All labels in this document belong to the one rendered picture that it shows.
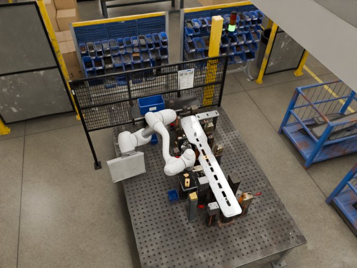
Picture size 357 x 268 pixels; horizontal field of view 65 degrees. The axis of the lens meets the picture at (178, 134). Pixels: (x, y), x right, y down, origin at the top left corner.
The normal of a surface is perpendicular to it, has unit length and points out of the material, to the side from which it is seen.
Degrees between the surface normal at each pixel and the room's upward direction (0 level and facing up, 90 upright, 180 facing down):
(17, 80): 88
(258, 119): 0
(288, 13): 90
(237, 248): 0
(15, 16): 89
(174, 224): 0
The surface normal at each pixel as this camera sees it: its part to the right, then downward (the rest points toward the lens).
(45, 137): 0.02, -0.68
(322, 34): -0.95, 0.22
